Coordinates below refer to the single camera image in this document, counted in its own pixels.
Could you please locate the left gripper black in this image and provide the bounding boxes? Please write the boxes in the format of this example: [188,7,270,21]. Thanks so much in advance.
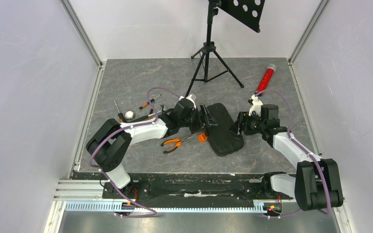
[179,103,218,134]

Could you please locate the black plastic tool case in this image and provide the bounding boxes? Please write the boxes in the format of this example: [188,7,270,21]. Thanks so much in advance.
[206,103,244,157]

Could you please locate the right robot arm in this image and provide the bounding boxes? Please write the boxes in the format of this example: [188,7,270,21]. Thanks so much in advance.
[231,104,344,211]

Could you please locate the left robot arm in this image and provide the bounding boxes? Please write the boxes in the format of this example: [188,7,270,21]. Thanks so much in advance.
[85,97,218,198]

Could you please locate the red glitter tube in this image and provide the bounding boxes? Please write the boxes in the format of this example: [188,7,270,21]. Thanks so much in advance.
[255,64,276,96]

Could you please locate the small orange-black precision screwdriver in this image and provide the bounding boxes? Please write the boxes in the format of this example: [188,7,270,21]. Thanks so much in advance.
[139,94,162,110]

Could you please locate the black music stand tripod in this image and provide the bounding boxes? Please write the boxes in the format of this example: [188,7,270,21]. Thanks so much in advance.
[186,0,265,96]

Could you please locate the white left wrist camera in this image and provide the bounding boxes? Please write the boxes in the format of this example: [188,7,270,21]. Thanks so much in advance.
[185,94,197,108]

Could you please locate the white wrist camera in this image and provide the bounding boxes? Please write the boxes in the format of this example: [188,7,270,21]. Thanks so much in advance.
[185,94,197,108]
[248,95,263,116]

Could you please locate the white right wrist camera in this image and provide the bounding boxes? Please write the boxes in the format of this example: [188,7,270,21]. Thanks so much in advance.
[248,95,263,116]

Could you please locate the orange-handled pliers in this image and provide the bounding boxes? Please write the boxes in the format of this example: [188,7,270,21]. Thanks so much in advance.
[160,135,193,154]

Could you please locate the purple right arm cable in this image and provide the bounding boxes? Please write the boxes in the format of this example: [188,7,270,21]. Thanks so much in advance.
[254,89,334,220]

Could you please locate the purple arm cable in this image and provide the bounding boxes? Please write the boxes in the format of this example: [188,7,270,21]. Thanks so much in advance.
[254,89,334,220]
[89,86,184,218]

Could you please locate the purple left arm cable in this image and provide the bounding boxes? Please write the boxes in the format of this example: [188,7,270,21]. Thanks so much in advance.
[89,86,184,218]

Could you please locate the claw hammer black handle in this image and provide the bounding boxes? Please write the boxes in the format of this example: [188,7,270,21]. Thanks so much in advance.
[132,111,163,122]

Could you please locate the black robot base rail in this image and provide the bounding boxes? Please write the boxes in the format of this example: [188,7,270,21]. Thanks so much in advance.
[102,173,294,208]

